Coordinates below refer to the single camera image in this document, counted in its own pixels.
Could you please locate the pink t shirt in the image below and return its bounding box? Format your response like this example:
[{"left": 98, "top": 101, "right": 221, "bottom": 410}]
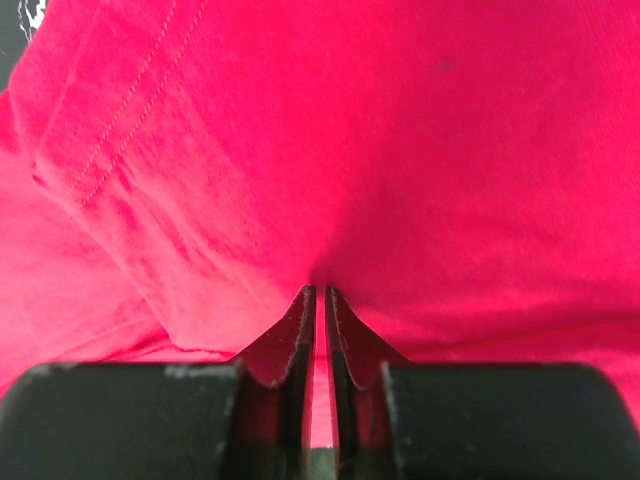
[{"left": 0, "top": 0, "right": 640, "bottom": 451}]

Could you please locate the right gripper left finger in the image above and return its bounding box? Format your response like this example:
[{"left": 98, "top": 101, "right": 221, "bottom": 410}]
[{"left": 1, "top": 286, "right": 316, "bottom": 479}]

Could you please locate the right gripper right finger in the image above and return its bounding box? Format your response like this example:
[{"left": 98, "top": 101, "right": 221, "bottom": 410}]
[{"left": 325, "top": 288, "right": 639, "bottom": 479}]

